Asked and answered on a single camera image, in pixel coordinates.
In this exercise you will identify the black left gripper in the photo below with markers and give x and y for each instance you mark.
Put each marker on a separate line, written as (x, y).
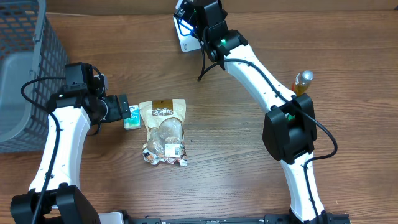
(124, 106)

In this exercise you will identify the yellow drink bottle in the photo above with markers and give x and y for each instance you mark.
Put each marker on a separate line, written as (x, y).
(302, 82)

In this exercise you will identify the grey plastic mesh basket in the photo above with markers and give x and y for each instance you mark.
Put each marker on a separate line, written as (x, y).
(33, 60)

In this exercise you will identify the brown nut pouch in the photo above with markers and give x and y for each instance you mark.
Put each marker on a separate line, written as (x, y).
(163, 120)

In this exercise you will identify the white barcode scanner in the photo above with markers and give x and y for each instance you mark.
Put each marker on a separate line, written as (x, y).
(188, 39)

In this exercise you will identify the teal tissue pack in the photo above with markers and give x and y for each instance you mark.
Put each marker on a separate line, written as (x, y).
(134, 122)

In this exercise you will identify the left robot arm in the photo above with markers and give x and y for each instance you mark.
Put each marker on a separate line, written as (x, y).
(54, 195)

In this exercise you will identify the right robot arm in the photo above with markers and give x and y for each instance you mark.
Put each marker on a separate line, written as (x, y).
(290, 127)

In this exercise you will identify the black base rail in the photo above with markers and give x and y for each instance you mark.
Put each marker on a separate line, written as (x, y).
(211, 221)

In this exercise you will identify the green lid jar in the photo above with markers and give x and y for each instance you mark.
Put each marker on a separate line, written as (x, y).
(290, 117)

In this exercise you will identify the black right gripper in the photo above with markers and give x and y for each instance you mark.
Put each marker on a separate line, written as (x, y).
(198, 35)

